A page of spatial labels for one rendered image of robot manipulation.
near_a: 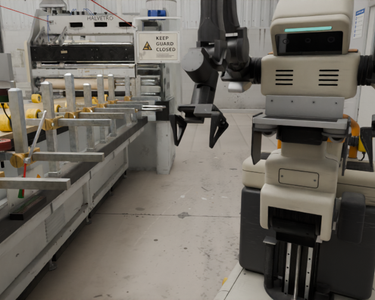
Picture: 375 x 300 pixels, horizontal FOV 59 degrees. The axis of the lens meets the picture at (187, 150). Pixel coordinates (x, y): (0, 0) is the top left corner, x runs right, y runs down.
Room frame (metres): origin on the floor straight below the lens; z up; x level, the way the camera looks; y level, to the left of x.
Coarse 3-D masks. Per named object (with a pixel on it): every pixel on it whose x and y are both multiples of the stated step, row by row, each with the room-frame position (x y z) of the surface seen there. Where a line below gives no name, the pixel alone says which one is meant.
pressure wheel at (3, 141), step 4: (0, 140) 1.29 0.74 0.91; (4, 140) 1.30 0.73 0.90; (8, 140) 1.29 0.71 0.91; (0, 144) 1.26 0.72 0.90; (4, 144) 1.26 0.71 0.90; (8, 144) 1.28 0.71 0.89; (0, 148) 1.25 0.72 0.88; (4, 148) 1.26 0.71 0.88; (8, 148) 1.28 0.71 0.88; (0, 152) 1.28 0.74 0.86
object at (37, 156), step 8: (8, 152) 1.28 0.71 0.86; (40, 152) 1.28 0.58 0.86; (48, 152) 1.28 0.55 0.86; (56, 152) 1.28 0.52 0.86; (64, 152) 1.28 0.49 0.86; (72, 152) 1.28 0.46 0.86; (80, 152) 1.28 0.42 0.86; (88, 152) 1.28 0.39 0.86; (96, 152) 1.28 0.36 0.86; (0, 160) 1.28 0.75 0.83; (8, 160) 1.27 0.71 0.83; (40, 160) 1.26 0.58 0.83; (48, 160) 1.26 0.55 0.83; (56, 160) 1.26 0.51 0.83; (64, 160) 1.26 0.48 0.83; (72, 160) 1.26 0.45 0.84; (80, 160) 1.25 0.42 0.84; (88, 160) 1.25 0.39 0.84; (96, 160) 1.25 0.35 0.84
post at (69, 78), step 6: (66, 78) 1.72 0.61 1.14; (72, 78) 1.74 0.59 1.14; (66, 84) 1.72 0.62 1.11; (72, 84) 1.73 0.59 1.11; (66, 90) 1.72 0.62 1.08; (72, 90) 1.72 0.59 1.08; (66, 96) 1.72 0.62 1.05; (72, 96) 1.72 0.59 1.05; (72, 102) 1.72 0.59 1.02; (72, 108) 1.72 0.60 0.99; (72, 126) 1.72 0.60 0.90; (72, 132) 1.72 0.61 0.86; (72, 138) 1.72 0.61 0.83; (78, 138) 1.76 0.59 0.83; (72, 144) 1.72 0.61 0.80; (78, 144) 1.75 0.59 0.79; (72, 150) 1.72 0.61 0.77; (78, 150) 1.74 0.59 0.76
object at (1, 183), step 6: (0, 180) 1.01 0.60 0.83; (6, 180) 1.01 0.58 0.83; (12, 180) 1.01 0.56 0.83; (18, 180) 1.01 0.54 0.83; (24, 180) 1.01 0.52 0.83; (30, 180) 1.01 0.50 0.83; (36, 180) 1.01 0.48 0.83; (42, 180) 1.01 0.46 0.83; (48, 180) 1.01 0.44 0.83; (54, 180) 1.01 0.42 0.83; (60, 180) 1.01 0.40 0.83; (66, 180) 1.01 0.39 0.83; (0, 186) 1.01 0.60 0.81; (6, 186) 1.01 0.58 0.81; (12, 186) 1.01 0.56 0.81; (18, 186) 1.01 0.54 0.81; (24, 186) 1.01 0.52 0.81; (30, 186) 1.01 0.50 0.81; (36, 186) 1.01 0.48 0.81; (42, 186) 1.01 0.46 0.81; (48, 186) 1.01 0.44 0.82; (54, 186) 1.00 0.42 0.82; (60, 186) 1.00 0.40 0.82; (66, 186) 1.00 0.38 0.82
